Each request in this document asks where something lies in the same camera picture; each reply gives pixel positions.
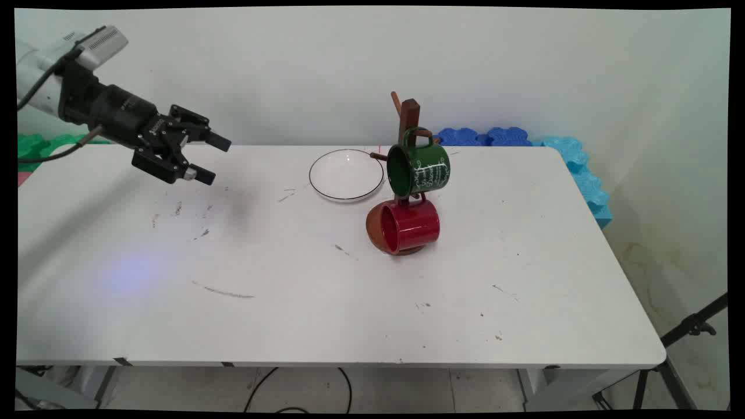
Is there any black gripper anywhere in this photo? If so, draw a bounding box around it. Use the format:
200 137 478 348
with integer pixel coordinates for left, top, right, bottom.
58 55 232 186

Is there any green enamel mug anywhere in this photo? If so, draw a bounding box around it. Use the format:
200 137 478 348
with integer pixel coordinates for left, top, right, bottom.
386 127 452 198

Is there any green foam mat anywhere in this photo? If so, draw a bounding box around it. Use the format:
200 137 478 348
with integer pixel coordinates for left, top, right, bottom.
17 133 111 173

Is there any white plate with black rim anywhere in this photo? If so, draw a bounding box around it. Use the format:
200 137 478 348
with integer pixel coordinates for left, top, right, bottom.
308 149 385 203

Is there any brown wooden mug tree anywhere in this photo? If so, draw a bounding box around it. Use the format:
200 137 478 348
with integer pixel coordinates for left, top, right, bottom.
366 91 441 257

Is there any red enamel mug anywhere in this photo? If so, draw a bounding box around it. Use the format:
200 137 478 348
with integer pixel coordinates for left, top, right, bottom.
379 195 441 255

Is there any dark metal table leg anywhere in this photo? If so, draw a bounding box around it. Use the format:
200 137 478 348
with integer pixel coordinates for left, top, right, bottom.
93 365 119 409

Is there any dark blue foam mat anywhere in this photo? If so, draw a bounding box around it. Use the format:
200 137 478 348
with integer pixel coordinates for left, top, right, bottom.
485 126 533 147
435 128 488 147

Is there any cyan foam mat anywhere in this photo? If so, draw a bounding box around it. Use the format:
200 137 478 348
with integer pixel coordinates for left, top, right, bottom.
531 136 613 229

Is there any black tripod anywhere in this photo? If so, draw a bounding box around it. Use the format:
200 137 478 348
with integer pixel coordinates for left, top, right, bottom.
593 293 729 410

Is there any black cable with brown plug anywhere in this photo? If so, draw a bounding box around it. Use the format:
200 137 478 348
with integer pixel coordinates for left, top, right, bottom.
16 125 104 164

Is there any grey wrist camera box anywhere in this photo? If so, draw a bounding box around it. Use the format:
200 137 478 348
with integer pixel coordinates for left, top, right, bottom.
61 26 129 72

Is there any black floor cable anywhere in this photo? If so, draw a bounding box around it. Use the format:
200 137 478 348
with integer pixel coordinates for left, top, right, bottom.
243 367 353 414

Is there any white table leg frame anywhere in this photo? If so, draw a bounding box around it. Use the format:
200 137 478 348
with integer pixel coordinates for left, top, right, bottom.
517 368 641 411

